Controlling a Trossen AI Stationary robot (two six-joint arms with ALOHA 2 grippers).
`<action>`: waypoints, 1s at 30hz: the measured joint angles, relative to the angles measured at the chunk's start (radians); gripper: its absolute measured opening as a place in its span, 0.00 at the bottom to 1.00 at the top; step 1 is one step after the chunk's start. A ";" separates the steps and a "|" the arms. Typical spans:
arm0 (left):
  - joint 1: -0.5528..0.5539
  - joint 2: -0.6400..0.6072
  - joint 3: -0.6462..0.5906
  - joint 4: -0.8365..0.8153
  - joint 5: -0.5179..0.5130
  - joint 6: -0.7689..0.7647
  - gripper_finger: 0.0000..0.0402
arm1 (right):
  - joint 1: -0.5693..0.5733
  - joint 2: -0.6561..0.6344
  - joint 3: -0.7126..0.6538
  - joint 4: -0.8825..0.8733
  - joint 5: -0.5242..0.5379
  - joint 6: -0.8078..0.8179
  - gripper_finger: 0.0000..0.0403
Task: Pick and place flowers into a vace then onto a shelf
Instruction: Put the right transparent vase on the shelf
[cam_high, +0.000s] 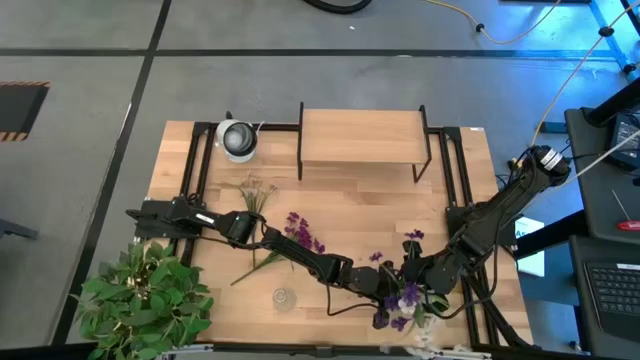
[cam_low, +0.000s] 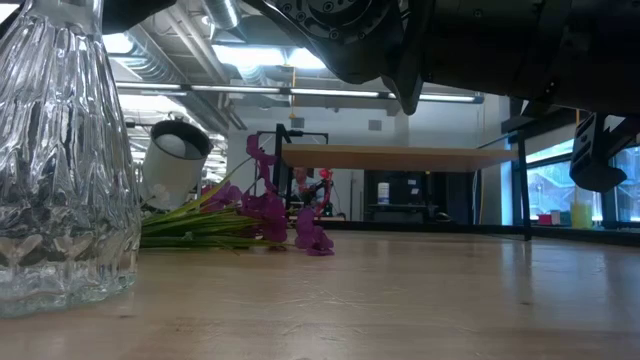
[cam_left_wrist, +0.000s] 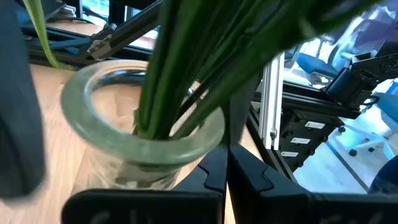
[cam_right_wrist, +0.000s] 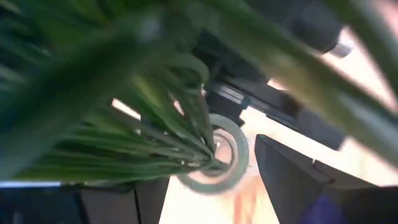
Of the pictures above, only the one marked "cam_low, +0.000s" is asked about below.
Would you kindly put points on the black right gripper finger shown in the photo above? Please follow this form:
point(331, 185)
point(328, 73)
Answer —
point(592, 160)
point(631, 136)

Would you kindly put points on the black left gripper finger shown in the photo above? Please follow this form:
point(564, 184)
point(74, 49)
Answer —
point(125, 12)

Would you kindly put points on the clear ribbed glass vase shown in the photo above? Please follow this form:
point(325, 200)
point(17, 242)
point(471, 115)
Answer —
point(60, 150)

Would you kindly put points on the purple orchid flower spray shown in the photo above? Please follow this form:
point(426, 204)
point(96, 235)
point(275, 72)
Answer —
point(270, 207)

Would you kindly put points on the red background robot arm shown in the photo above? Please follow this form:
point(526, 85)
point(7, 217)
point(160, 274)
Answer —
point(326, 175)

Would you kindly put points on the wooden shelf black legs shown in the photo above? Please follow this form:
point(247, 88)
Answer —
point(395, 157)

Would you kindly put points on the small teal box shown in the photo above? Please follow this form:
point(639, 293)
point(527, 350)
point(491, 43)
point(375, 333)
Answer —
point(566, 218)

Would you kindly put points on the small white box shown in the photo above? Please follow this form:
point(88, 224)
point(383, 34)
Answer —
point(555, 217)

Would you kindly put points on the small red box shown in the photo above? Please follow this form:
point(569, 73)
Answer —
point(544, 219)

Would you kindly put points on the bright ceiling light panel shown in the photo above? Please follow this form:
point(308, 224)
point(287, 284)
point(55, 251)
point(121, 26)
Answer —
point(260, 56)

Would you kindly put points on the dark background cabinet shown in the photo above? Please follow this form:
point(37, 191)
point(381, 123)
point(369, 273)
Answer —
point(415, 195)

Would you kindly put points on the white artificial flower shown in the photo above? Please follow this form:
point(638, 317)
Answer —
point(159, 196)

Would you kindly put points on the white cylindrical container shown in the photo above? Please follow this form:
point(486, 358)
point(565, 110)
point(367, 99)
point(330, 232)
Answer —
point(383, 193)

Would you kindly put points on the long fluorescent light fixture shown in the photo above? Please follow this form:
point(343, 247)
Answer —
point(330, 93)

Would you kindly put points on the green artificial stem bunch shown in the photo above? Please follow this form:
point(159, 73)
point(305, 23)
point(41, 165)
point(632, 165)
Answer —
point(200, 227)

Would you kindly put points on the person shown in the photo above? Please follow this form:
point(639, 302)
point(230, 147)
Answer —
point(301, 182)

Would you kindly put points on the black aluminium table frame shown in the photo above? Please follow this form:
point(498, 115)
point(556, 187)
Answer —
point(400, 226)

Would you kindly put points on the grey square wall vent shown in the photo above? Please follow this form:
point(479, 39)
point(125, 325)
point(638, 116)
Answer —
point(375, 125)
point(297, 123)

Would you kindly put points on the thin black background frame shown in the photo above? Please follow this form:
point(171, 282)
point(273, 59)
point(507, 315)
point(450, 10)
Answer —
point(315, 133)

